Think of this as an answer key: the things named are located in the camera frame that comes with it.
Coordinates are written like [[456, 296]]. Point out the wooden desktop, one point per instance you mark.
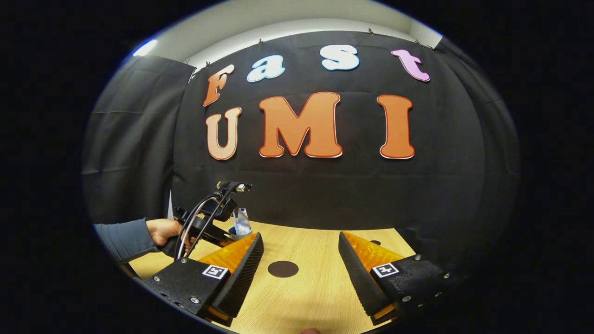
[[306, 297]]

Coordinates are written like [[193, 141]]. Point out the light blue cup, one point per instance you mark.
[[240, 235]]

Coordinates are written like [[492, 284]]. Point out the black backdrop cloth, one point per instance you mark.
[[325, 195]]

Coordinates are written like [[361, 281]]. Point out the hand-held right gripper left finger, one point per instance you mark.
[[241, 278]]

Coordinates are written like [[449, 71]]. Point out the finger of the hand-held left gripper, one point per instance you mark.
[[220, 234]]

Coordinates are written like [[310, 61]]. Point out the ceiling light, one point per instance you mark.
[[145, 48]]

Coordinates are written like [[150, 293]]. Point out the white toothpaste tube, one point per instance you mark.
[[242, 220]]

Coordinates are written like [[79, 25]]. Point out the round dark brown coaster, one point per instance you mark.
[[283, 269]]

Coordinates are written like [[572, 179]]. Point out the plain black curtain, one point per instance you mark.
[[130, 139], [492, 162]]

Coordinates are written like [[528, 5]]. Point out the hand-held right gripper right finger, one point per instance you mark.
[[359, 278]]

